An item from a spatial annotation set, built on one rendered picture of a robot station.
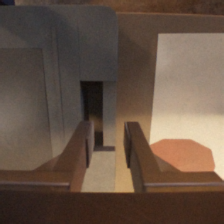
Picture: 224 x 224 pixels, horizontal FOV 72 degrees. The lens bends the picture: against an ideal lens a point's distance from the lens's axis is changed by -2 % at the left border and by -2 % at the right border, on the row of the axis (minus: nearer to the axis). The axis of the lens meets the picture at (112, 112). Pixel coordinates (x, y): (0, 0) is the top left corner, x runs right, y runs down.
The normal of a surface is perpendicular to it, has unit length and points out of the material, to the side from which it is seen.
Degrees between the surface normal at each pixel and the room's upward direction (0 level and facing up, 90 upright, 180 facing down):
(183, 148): 40
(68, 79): 0
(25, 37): 0
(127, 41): 0
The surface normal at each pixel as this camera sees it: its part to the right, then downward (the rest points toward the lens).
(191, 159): 0.07, -0.36
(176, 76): 0.00, 0.28
